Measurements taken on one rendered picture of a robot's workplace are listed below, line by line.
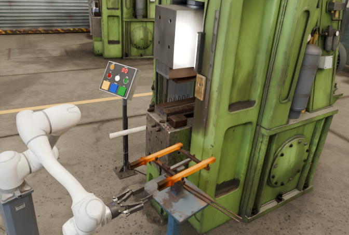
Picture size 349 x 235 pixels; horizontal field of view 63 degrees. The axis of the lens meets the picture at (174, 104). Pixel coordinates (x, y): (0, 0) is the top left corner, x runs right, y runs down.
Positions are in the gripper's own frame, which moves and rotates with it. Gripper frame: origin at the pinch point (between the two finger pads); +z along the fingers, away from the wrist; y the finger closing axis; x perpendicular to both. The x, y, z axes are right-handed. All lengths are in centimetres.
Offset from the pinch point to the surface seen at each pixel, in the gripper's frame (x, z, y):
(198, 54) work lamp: 57, 68, -37
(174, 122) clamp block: 4, 59, -46
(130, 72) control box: 23, 62, -111
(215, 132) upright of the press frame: 7, 70, -14
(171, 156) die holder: -24, 57, -43
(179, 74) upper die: 37, 70, -55
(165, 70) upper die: 40, 62, -61
